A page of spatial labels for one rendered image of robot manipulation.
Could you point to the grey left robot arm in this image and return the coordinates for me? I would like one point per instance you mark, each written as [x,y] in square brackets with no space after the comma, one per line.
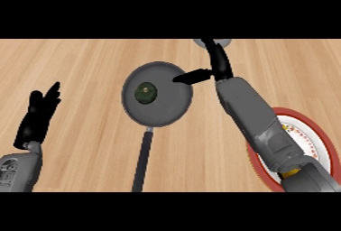
[18,171]

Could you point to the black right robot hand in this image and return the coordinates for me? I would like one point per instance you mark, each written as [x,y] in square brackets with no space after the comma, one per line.
[220,63]

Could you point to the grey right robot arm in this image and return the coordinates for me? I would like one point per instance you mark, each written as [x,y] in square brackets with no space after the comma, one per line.
[266,132]

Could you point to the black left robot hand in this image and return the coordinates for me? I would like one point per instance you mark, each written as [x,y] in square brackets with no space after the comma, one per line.
[35,116]

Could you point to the grey round object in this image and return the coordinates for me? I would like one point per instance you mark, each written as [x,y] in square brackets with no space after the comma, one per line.
[224,42]

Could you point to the dark green squash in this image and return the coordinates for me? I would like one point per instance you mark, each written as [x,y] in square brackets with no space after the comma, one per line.
[146,93]

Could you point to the grey frying pan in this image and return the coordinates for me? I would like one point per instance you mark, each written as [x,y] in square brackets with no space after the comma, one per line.
[156,96]

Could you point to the red rimmed white plate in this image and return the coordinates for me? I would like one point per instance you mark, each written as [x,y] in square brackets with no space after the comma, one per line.
[319,141]

